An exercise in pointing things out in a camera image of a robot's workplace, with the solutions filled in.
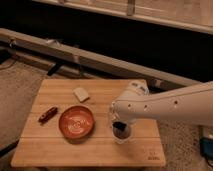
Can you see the black eraser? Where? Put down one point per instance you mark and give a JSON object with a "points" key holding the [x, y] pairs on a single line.
{"points": [[119, 125]]}

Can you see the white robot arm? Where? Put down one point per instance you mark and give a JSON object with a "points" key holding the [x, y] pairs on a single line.
{"points": [[192, 104]]}

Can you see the blue object on floor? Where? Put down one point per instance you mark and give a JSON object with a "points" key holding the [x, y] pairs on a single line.
{"points": [[206, 147]]}

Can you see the beige sponge block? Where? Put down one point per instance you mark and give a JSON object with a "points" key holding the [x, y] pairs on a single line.
{"points": [[81, 94]]}

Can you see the orange ceramic bowl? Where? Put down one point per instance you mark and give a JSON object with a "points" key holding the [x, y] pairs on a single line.
{"points": [[76, 122]]}

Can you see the dark red pocket knife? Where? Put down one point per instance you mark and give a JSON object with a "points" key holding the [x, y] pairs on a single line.
{"points": [[48, 114]]}

